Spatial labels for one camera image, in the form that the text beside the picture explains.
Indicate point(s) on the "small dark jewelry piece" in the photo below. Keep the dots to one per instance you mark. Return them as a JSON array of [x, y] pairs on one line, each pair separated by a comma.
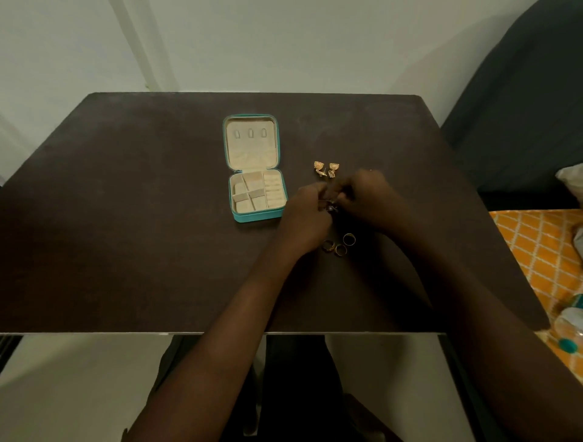
[[331, 207]]

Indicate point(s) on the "person's left fingers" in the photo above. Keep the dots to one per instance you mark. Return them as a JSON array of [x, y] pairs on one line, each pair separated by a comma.
[[319, 193]]

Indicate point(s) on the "white pillow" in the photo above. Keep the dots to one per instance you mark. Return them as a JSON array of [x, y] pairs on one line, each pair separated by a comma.
[[572, 180]]

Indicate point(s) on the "person's left forearm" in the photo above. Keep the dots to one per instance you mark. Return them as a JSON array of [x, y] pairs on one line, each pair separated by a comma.
[[209, 350]]

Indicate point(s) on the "gold earring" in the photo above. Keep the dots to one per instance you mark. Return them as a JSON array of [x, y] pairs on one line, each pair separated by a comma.
[[320, 168], [333, 169]]

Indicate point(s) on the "person's right forearm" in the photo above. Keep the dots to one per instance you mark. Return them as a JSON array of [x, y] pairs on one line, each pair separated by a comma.
[[483, 332]]

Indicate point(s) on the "teal jewelry box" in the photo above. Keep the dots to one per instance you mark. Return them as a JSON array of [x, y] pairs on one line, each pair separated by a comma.
[[254, 168]]

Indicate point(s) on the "person's right fingers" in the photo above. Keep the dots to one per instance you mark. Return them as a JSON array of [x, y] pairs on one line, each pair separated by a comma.
[[348, 193]]

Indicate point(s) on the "clear plastic bottle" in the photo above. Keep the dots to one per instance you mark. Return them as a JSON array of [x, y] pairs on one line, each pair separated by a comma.
[[568, 328]]

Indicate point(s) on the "person's left hand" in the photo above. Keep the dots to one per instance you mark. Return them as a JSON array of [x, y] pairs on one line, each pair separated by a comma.
[[304, 218]]

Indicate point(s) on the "dark sofa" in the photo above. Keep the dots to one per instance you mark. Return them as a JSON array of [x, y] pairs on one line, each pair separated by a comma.
[[514, 104]]

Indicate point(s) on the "person's right hand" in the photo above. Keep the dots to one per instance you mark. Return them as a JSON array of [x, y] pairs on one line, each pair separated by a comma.
[[371, 196]]

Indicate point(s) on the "person's dark trousers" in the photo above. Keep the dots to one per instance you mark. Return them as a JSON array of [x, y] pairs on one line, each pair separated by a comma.
[[291, 391]]

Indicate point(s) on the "orange patterned bedsheet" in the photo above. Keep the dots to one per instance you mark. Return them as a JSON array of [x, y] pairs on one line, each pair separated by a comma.
[[542, 268]]

